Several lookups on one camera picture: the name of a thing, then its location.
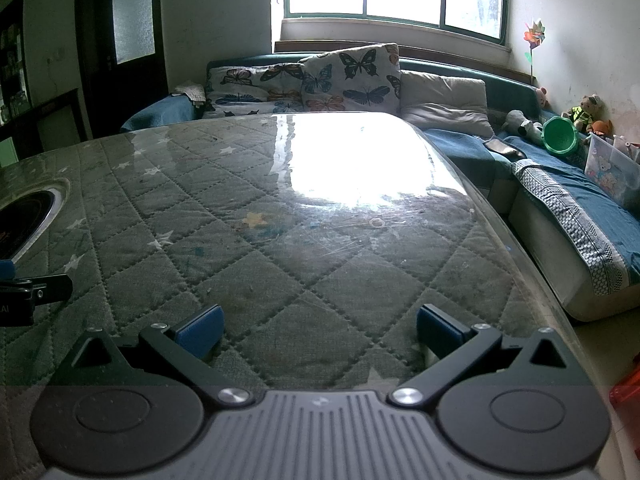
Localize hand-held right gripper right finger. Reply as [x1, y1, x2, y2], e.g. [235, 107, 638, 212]
[389, 303, 588, 407]

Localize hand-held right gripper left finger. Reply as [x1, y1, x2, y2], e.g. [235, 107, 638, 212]
[60, 304, 256, 408]

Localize teddy bear in green clothes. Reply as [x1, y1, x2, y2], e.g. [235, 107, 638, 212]
[562, 92, 603, 133]

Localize round black induction cooktop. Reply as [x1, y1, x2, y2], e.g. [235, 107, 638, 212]
[0, 177, 71, 263]

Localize dark wooden cabinet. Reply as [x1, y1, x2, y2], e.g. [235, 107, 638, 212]
[0, 0, 93, 166]

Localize teal sofa with blue cover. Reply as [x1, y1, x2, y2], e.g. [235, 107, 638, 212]
[120, 50, 640, 321]

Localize red plastic container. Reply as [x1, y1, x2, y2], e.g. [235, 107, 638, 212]
[607, 370, 640, 441]

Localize grey plush toy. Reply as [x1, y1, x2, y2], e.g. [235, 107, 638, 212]
[502, 109, 546, 143]

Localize dark door with frosted glass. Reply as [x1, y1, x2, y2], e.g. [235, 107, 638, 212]
[75, 0, 171, 136]

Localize white pillow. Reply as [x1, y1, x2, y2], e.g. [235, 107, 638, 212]
[400, 70, 496, 138]

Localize green plastic bucket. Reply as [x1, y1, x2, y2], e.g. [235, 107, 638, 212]
[542, 116, 581, 156]

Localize clear plastic storage box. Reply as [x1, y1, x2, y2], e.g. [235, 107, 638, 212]
[582, 132, 640, 211]

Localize beige towel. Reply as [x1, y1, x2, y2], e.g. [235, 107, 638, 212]
[172, 82, 208, 108]

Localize orange plush toy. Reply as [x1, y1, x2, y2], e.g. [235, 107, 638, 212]
[587, 119, 615, 141]

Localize square butterfly print cushion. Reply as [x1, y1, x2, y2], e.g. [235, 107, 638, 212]
[299, 44, 403, 116]

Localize colourful pinwheel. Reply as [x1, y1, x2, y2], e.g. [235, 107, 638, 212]
[522, 19, 547, 86]

